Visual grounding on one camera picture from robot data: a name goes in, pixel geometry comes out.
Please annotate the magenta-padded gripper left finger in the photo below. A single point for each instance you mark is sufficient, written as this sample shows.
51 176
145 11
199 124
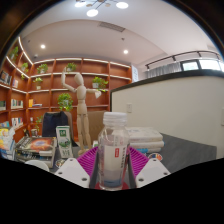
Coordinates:
71 171

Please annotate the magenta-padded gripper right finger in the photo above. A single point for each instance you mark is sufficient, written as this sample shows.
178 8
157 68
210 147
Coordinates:
152 171

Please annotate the clear plastic water bottle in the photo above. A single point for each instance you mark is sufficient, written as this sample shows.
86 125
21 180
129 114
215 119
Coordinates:
112 160

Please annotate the green and white carton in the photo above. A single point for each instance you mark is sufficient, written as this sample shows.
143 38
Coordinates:
64 140

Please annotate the stack of white books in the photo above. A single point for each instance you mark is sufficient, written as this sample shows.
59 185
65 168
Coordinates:
145 136

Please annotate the dark office chair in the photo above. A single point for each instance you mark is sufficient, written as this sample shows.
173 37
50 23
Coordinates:
55 123

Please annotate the wooden artist mannequin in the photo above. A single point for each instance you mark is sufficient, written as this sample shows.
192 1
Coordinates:
82 113

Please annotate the stack of colourful books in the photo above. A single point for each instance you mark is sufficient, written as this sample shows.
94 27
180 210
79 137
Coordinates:
6 141

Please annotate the grey curtain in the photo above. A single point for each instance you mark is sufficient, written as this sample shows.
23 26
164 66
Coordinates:
163 70

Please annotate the window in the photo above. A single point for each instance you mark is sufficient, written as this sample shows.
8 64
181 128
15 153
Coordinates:
203 65

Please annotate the recessed ceiling spotlight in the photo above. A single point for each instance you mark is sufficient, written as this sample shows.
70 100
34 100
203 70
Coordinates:
125 52
42 46

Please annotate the ceiling air vent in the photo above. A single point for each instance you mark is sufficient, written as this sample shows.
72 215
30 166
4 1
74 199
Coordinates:
111 26

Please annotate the branched ceiling lamp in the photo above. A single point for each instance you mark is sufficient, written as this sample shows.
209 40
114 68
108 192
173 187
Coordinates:
92 12

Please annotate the white wall switch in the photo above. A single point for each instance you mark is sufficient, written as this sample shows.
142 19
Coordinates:
129 108

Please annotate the wooden wall shelf unit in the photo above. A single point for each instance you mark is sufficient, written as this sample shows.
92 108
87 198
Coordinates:
50 83

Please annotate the black ceiling track rail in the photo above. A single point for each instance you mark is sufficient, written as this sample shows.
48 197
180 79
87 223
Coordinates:
183 55

